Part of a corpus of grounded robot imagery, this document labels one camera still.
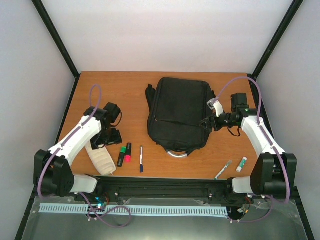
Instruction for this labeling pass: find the beige pencil case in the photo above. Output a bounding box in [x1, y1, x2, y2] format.
[85, 142, 117, 176]

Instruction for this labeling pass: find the black student backpack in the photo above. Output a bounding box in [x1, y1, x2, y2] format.
[145, 77, 215, 158]

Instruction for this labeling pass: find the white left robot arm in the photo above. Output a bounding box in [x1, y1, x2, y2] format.
[33, 102, 122, 202]

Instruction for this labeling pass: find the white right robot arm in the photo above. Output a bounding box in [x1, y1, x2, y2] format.
[200, 93, 297, 203]

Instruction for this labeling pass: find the green highlighter marker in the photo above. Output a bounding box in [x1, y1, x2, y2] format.
[116, 146, 127, 168]

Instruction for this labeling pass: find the pink highlighter marker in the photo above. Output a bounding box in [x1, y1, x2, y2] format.
[124, 142, 132, 163]

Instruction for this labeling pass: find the grey whiteboard marker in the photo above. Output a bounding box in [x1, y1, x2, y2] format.
[214, 160, 233, 180]

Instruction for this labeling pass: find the blue ballpoint pen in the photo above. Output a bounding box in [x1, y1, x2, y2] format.
[139, 145, 144, 173]

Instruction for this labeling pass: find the white glue stick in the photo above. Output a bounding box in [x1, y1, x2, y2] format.
[236, 157, 248, 173]

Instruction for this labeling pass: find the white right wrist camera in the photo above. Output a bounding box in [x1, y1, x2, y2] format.
[207, 97, 224, 117]

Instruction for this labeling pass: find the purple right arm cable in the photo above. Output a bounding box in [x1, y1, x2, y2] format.
[214, 76, 292, 224]

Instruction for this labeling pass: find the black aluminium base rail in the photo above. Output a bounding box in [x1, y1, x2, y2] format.
[32, 174, 300, 208]

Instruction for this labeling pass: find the light blue cable duct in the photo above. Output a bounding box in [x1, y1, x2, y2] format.
[38, 203, 228, 218]

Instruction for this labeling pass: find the black right frame post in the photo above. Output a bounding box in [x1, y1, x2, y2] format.
[251, 0, 305, 78]

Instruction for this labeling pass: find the black frame post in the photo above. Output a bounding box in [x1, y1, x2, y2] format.
[251, 0, 305, 78]
[31, 0, 81, 80]

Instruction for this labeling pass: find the black left frame post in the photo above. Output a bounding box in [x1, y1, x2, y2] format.
[31, 0, 81, 80]

